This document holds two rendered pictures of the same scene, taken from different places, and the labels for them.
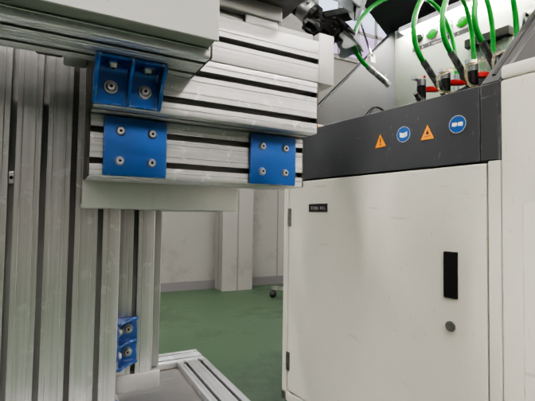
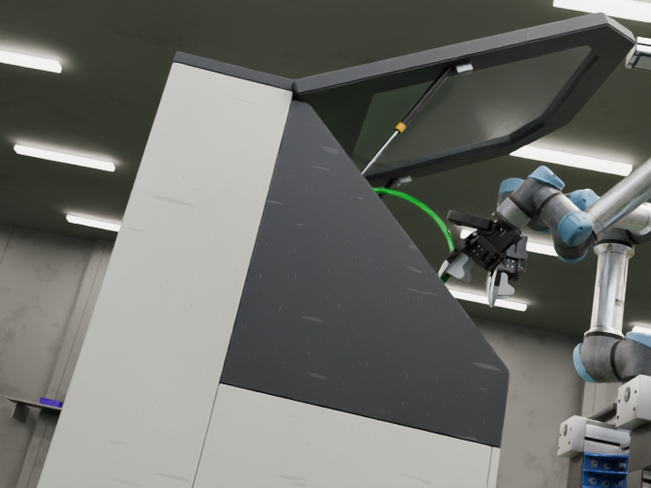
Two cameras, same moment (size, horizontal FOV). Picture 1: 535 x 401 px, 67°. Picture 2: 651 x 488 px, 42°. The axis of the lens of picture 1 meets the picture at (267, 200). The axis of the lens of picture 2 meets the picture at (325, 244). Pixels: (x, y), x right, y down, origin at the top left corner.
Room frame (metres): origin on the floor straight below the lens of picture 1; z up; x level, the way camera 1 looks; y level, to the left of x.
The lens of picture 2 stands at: (3.03, 0.49, 0.50)
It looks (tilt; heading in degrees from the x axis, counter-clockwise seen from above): 21 degrees up; 213
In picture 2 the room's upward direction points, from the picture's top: 13 degrees clockwise
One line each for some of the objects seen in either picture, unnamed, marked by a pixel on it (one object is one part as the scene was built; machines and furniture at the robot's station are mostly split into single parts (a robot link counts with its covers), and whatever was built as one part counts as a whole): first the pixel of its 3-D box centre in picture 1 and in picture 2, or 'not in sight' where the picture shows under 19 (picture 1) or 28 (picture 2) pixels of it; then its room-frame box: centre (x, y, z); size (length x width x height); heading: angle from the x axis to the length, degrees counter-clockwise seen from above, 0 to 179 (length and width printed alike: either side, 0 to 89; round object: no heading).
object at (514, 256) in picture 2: not in sight; (507, 255); (1.05, -0.21, 1.35); 0.09 x 0.08 x 0.12; 125
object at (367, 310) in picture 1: (364, 302); not in sight; (1.09, -0.26, 0.44); 0.65 x 0.02 x 0.68; 35
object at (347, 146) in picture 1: (369, 145); not in sight; (1.09, -0.28, 0.87); 0.62 x 0.04 x 0.16; 35
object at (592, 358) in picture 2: not in sight; (610, 293); (0.62, -0.03, 1.41); 0.15 x 0.12 x 0.55; 67
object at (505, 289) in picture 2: (346, 4); (503, 289); (1.06, -0.21, 1.25); 0.06 x 0.03 x 0.09; 125
